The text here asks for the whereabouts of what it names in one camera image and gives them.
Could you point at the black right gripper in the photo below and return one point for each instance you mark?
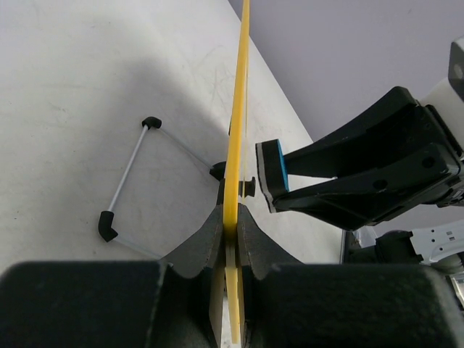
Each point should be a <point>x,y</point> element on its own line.
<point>430,170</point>

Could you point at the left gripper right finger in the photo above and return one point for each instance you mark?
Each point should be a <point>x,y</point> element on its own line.
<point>287,303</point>

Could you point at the black right whiteboard foot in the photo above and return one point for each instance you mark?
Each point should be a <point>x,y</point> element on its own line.
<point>247,188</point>

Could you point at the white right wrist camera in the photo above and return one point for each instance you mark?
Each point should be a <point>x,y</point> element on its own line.
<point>447,95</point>

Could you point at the yellow framed whiteboard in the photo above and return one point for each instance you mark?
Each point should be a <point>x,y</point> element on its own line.
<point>232,176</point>

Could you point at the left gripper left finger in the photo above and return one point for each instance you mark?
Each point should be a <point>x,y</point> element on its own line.
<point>173,302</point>

